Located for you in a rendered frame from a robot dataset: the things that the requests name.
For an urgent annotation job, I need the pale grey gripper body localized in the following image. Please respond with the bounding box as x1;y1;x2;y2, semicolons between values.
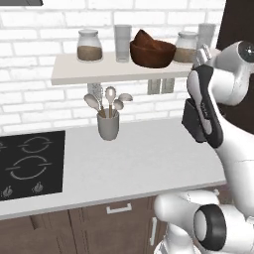
196;43;213;69

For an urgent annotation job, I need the tall dark brown cabinet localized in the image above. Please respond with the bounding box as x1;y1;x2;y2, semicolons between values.
215;0;254;135

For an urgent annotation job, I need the large brown wooden bowl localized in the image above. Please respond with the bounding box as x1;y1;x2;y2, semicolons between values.
129;37;178;69

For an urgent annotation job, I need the small brown wooden bowl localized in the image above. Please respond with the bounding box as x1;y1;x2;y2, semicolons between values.
133;28;157;47

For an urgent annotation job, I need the brown cabinet door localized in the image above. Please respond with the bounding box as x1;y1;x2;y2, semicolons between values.
146;195;171;254

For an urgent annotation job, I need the brown cabinet front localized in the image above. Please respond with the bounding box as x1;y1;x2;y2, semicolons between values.
0;209;82;254

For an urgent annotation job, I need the glass jar with beige filling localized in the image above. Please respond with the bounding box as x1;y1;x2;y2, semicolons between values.
173;31;199;64

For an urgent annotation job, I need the grey canister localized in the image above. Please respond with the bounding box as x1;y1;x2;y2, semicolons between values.
196;22;217;52

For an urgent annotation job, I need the clear drinking glass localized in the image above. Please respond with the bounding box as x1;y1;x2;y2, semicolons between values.
113;24;133;64

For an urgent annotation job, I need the wooden spoon with pale head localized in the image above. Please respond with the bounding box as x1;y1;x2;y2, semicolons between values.
104;85;118;119
111;98;125;118
82;92;106;119
117;92;134;103

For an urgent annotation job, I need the grey slotted spatula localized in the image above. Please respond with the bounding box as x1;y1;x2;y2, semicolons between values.
86;82;104;111

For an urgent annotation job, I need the glass jar with brown filling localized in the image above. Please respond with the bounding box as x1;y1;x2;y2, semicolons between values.
76;28;104;64

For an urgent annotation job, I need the grey utensil pot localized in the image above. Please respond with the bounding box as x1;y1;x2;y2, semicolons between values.
96;110;121;142

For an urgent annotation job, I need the dark grey range hood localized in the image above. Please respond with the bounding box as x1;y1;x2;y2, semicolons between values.
0;0;45;7

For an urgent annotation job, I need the brown drawer front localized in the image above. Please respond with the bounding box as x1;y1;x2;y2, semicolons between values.
79;196;154;254

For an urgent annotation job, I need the black hob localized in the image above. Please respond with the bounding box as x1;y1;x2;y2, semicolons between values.
0;130;66;202

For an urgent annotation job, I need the grey hob knob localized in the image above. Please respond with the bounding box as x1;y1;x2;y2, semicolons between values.
1;185;15;199
31;181;45;195

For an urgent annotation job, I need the white wall socket plate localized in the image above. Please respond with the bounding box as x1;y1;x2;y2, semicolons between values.
161;77;176;94
147;78;162;96

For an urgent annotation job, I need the white wall shelf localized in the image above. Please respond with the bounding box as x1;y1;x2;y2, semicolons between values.
51;49;200;86

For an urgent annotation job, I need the white drawer handle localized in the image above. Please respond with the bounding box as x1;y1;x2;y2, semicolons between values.
105;202;133;215

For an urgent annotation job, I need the white cabinet door handle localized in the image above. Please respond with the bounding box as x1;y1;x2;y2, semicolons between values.
149;216;159;247

